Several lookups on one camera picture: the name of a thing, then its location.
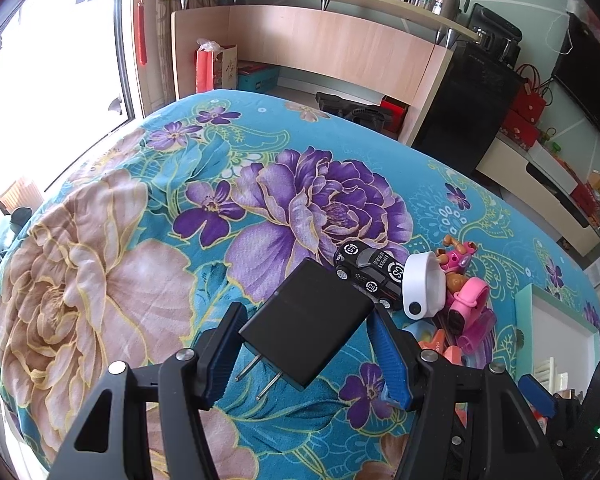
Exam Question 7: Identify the pink pup toy figure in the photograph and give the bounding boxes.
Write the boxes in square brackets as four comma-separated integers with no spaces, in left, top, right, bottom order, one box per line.
[432,234,481,291]

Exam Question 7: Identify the floral blanket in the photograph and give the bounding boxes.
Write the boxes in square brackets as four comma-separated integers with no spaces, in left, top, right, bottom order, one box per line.
[0,89,600,480]

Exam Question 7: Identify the red white paper bag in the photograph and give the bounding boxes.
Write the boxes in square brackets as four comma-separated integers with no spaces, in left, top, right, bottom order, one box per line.
[195,39,238,95]

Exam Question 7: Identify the black device on floor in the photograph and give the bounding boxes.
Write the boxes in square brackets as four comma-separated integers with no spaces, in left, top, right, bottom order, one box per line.
[315,91,386,133]

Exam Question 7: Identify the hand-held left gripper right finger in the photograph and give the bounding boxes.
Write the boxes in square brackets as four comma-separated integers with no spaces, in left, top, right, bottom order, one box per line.
[367,310,566,480]

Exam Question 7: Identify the red gift bag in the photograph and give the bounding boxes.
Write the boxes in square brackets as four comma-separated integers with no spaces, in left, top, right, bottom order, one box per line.
[532,77,555,126]
[511,63,548,121]

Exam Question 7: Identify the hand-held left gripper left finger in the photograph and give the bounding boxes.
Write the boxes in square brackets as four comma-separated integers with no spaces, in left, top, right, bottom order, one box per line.
[47,301,248,480]

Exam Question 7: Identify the teal shallow cardboard box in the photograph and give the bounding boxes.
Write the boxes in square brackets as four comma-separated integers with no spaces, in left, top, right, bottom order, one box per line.
[514,282,600,396]

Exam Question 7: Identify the beige curtain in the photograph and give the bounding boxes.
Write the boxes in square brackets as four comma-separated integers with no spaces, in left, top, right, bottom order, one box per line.
[147,0,177,106]

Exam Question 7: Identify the wooden desk with shelf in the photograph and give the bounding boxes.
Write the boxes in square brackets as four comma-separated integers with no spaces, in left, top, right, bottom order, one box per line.
[162,0,481,148]

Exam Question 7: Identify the red gift box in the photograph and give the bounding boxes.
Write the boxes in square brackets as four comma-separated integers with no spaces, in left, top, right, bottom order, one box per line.
[500,110,542,150]

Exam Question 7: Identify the black cabinet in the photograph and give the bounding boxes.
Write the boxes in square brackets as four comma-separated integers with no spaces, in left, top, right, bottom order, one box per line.
[411,2,526,176]

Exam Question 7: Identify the white flat box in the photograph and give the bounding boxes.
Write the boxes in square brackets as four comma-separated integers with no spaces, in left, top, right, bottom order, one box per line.
[527,141,581,186]

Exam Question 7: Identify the pink toy watch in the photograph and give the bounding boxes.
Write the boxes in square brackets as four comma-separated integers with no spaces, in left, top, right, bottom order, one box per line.
[445,275,496,353]

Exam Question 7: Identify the small red box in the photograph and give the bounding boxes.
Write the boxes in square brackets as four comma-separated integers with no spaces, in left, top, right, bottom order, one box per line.
[380,97,410,136]

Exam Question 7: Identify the black plug charger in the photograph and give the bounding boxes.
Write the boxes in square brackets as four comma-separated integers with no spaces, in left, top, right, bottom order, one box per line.
[235,257,374,402]

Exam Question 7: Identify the red hanging knot ornament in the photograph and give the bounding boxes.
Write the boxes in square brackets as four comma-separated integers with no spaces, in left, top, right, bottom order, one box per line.
[132,0,153,66]

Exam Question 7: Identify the black toy car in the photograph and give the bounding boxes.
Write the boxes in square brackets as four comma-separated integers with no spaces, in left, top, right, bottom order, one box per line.
[333,240,406,311]

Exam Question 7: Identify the blue box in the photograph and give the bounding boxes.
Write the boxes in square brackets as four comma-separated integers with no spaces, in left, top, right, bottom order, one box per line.
[237,67,281,93]

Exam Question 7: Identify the white television cabinet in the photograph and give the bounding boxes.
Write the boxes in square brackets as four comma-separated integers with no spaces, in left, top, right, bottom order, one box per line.
[475,135,600,256]

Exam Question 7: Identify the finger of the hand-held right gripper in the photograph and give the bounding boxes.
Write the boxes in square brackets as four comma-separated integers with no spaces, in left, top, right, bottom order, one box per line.
[517,374,586,421]

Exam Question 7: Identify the white wristband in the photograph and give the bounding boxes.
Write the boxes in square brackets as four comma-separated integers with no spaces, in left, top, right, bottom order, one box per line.
[402,252,446,320]

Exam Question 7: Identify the black wall television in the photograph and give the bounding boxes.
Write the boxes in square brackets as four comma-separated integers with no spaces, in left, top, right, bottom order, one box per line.
[552,10,600,146]

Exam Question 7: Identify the red flat boxes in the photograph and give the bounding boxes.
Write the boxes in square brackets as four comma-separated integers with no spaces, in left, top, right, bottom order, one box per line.
[570,182,600,226]

